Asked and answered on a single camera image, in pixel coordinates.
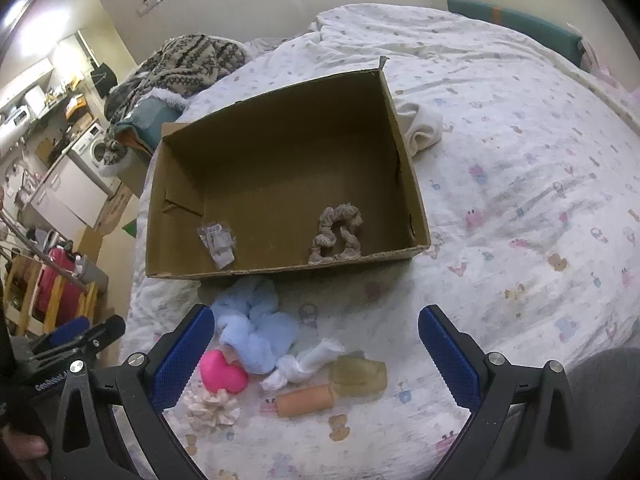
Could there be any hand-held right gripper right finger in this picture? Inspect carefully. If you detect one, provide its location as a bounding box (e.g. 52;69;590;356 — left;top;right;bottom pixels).
418;304;583;480

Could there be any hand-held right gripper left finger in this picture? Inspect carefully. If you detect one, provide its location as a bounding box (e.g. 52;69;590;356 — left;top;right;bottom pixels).
50;304;216;480

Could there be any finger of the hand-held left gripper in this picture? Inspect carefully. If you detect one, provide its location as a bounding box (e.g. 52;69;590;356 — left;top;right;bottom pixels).
42;316;92;350
75;314;127;357

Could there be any pink heart sponge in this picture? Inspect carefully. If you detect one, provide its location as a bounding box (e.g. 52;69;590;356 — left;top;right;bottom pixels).
200;350;249;393

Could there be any cream scrunchie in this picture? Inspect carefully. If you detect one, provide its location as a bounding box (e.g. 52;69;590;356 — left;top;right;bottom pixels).
181;389;242;428

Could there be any light blue scrunchie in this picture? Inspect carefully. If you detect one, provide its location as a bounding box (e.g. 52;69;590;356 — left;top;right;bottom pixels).
210;276;300;375

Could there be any yellow translucent soft block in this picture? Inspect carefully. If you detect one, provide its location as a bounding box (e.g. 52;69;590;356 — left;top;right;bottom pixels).
328;354;388;397

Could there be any white knotted cloth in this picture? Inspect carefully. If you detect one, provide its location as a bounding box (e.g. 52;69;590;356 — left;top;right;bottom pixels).
260;337;346;392

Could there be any orange soft roll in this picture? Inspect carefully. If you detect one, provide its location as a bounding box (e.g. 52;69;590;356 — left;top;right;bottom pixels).
276;383;337;418

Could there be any brown cardboard box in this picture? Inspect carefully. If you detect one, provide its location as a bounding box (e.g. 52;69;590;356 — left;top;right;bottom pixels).
145;56;432;281

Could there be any person's left hand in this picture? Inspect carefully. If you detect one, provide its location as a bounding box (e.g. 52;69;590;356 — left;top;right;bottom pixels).
0;422;51;462

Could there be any yellow wooden rack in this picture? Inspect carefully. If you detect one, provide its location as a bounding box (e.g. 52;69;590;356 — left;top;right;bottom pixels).
5;255;98;336

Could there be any red suitcase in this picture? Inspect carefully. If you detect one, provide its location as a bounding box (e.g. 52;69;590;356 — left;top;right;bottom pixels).
32;247;86;321

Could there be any metal pole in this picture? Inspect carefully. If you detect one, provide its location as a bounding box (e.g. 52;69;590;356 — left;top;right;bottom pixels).
0;210;96;292

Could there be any clear plastic packet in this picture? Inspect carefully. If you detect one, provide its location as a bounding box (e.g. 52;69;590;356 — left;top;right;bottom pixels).
197;221;236;268

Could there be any white cabinet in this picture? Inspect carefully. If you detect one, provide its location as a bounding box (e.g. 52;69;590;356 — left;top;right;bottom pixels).
27;157;108;228

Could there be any white printed bed quilt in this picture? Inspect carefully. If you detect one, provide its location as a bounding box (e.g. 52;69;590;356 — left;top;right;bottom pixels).
112;4;640;480

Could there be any person's grey trouser leg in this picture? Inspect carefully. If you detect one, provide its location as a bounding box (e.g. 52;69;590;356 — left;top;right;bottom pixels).
565;350;640;480

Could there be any beige scrunchie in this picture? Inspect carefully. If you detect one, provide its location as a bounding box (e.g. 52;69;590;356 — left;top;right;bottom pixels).
307;203;365;265

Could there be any white washing machine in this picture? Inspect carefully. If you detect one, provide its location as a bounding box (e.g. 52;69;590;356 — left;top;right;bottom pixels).
67;125;121;196

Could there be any teal cushion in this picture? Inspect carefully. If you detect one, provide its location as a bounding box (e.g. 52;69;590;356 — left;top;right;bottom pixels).
112;95;191;156

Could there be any white folded towel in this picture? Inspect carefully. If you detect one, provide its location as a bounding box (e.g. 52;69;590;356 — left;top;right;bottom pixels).
395;101;444;157

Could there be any black hanging bag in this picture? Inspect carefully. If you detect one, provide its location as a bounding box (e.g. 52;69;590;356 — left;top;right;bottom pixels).
90;62;118;100

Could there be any patterned knit blanket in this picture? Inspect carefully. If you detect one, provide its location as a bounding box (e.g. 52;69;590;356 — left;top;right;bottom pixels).
100;34;248;177

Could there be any pink cloth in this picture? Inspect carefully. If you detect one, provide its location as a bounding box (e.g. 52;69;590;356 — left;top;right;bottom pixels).
580;40;640;126

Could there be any teal headboard pad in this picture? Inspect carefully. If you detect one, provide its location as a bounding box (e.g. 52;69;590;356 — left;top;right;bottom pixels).
446;0;585;66

